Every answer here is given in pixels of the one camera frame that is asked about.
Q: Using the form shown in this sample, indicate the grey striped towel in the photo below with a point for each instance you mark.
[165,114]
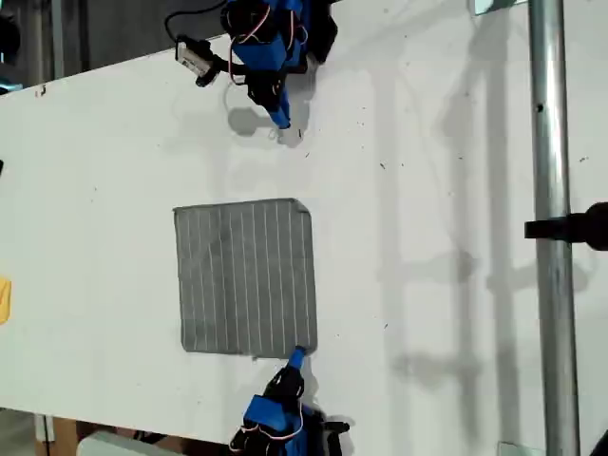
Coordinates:
[247,275]

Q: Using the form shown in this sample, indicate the white box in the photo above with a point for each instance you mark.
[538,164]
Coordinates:
[123,446]

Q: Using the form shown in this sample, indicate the wooden table leg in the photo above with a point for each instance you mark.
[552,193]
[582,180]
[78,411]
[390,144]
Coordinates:
[64,437]

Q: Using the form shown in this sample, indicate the yellow object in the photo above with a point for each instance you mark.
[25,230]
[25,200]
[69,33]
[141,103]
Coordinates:
[4,301]

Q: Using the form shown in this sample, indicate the black clamp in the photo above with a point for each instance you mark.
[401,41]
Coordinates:
[570,228]

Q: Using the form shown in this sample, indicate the black camera stalk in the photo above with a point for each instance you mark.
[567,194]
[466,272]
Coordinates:
[216,69]

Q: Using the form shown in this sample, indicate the black camera box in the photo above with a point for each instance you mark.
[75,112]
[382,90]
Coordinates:
[338,426]
[190,54]

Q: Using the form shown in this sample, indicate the steel post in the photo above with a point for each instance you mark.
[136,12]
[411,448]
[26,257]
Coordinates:
[551,142]

